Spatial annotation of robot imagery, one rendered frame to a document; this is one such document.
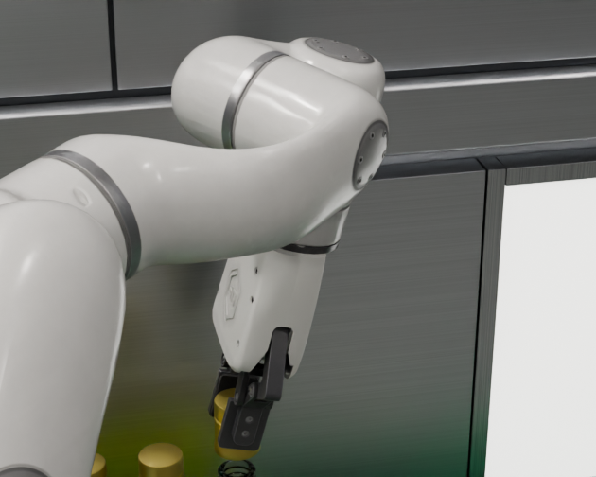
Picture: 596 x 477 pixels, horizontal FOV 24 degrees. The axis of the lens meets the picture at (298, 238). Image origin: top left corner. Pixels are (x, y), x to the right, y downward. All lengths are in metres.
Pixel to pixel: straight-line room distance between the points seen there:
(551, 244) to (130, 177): 0.53
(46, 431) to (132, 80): 0.50
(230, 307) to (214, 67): 0.21
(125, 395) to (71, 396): 0.53
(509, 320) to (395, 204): 0.16
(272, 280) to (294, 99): 0.16
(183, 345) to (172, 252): 0.37
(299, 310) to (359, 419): 0.28
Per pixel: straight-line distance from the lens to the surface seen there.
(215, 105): 0.86
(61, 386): 0.64
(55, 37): 1.07
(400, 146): 1.13
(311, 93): 0.84
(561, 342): 1.25
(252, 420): 1.02
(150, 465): 1.05
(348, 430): 1.23
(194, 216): 0.77
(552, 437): 1.31
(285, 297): 0.95
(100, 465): 1.05
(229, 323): 0.99
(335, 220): 0.95
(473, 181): 1.15
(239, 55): 0.87
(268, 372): 0.96
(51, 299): 0.64
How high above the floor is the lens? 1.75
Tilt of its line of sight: 25 degrees down
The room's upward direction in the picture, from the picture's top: straight up
